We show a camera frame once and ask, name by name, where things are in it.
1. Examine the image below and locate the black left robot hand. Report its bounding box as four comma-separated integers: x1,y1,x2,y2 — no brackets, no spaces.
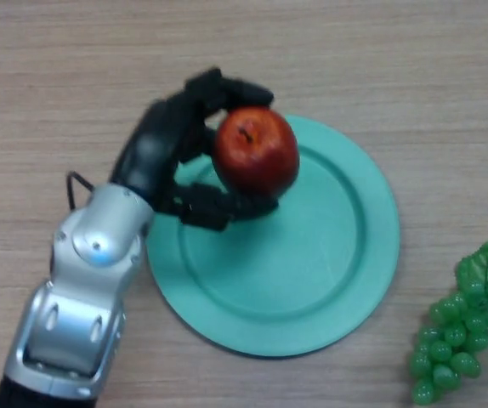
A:
108,66,280,233

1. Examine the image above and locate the red apple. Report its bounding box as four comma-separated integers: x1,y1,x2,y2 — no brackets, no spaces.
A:
213,105,300,201

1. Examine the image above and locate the green round plate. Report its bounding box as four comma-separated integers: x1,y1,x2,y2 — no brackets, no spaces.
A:
145,113,400,358

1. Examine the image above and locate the green grape bunch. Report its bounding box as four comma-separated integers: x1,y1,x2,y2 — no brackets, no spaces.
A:
409,241,488,405

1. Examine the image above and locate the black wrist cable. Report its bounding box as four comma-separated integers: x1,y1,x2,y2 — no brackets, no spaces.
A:
65,170,97,212

